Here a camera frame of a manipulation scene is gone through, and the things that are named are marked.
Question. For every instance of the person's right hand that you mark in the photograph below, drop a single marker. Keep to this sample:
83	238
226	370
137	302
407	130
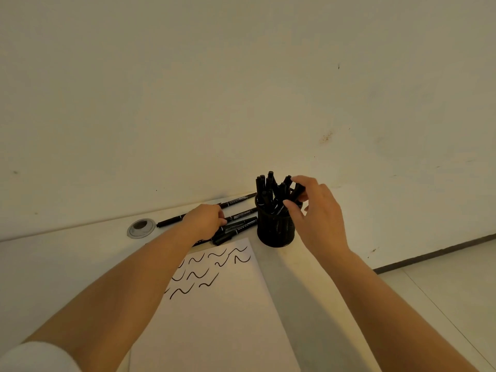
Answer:
321	220

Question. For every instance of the person's left hand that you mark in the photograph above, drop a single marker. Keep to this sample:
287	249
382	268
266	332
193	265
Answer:
203	222

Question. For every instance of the person's right thumb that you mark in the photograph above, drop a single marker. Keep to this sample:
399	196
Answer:
292	213

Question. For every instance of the person's left fingers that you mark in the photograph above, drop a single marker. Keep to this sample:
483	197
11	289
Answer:
222	221

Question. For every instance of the black marker pen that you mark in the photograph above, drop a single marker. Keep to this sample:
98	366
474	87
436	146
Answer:
297	192
242	224
232	234
242	215
240	200

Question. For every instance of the person's right forearm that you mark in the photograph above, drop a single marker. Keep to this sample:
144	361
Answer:
387	317

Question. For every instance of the person's left forearm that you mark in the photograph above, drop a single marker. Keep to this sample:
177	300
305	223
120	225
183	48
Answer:
128	290

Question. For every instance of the black mesh pen holder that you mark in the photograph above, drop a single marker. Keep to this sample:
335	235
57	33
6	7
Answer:
276	233

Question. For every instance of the bunch of black markers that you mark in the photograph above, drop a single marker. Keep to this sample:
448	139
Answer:
267	189

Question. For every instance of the white paper sheet with squiggles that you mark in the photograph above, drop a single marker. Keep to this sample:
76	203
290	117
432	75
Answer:
217	325

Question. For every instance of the white shirt sleeve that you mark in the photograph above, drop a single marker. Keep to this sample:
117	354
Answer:
37	358

